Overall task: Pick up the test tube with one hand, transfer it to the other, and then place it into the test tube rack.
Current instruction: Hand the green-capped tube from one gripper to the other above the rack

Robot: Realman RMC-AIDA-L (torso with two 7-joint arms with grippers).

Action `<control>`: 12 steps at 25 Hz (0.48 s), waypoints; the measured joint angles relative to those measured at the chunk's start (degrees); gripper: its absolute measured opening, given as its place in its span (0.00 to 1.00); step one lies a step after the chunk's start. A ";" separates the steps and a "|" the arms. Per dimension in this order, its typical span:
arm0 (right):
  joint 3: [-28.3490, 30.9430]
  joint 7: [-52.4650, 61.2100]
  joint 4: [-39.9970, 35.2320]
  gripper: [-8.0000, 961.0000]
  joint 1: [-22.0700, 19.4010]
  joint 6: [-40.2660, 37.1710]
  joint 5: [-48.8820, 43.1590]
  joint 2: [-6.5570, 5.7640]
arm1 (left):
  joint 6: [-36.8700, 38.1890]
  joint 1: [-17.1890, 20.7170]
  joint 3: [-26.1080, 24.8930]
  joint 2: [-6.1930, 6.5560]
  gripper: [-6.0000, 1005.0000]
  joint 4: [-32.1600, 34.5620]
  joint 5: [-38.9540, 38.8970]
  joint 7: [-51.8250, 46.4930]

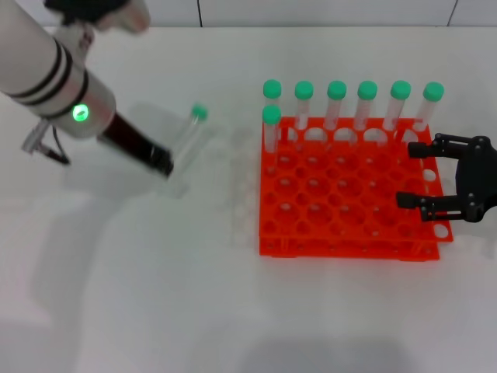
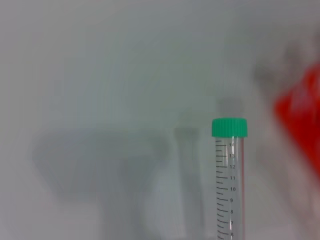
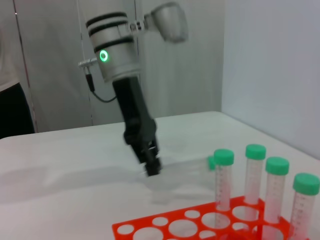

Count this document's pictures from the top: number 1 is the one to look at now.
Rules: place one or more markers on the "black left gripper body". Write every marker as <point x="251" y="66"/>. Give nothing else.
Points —
<point x="124" y="134"/>

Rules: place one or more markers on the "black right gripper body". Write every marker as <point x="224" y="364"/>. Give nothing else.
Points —
<point x="475" y="175"/>

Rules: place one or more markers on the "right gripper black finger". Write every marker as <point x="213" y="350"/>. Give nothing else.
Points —
<point x="409" y="199"/>
<point x="419" y="149"/>

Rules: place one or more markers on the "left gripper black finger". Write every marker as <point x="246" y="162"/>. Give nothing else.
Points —
<point x="161" y="159"/>

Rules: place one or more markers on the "clear test tube green cap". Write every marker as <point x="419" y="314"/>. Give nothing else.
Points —
<point x="400" y="89"/>
<point x="433" y="91"/>
<point x="200" y="112"/>
<point x="272" y="88"/>
<point x="303" y="90"/>
<point x="272" y="114"/>
<point x="336" y="89"/>
<point x="367" y="89"/>

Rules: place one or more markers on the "orange test tube rack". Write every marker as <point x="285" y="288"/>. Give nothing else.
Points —
<point x="388" y="248"/>

